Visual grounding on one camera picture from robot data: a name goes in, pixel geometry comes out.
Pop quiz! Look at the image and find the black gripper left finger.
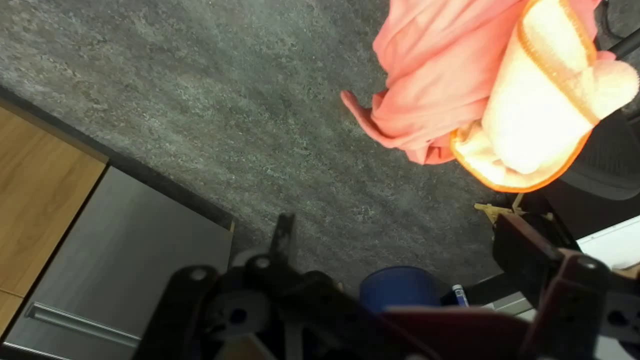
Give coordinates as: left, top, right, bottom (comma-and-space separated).
133, 212, 429, 360

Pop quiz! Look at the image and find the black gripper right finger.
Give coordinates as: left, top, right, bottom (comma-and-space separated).
476, 203, 640, 360

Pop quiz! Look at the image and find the pink shirt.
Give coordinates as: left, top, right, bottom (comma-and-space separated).
338, 0, 606, 168

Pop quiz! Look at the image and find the blue recycling bin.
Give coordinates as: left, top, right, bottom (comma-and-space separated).
359, 265, 446, 316

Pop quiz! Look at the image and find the stainless steel dishwasher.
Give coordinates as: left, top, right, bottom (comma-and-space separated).
0, 164, 238, 360

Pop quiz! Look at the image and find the cream cloth with orange edge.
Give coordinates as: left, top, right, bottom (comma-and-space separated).
449, 0, 640, 196

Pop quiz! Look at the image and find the wooden kitchen cabinet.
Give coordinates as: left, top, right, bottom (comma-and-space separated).
0, 105, 110, 336

